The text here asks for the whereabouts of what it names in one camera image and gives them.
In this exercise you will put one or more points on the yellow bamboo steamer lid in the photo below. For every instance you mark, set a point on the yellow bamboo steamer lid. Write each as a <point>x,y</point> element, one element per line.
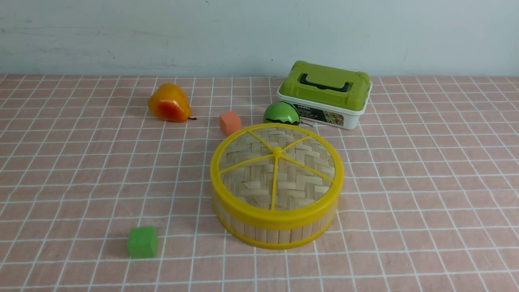
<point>276,177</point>

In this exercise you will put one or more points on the yellow bamboo steamer basket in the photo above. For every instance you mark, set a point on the yellow bamboo steamer basket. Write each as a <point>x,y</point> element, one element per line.
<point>274,238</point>

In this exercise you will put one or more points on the orange foam cube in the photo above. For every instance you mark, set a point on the orange foam cube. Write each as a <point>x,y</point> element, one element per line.
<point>230,123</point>

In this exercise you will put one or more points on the green toy watermelon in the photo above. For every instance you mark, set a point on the green toy watermelon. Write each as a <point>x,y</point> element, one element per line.
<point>284,113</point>

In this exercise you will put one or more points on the green lidded white box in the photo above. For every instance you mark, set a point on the green lidded white box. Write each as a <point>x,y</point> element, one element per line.
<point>332,96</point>

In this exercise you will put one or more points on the orange yellow toy pear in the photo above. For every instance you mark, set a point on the orange yellow toy pear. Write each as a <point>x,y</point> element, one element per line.
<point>170,103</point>

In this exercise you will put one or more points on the green foam cube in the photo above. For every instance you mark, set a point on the green foam cube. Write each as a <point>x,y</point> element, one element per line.
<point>142,242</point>

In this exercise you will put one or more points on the tablecloth pink white grid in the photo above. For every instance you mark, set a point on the tablecloth pink white grid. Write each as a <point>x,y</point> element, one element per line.
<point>429,201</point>

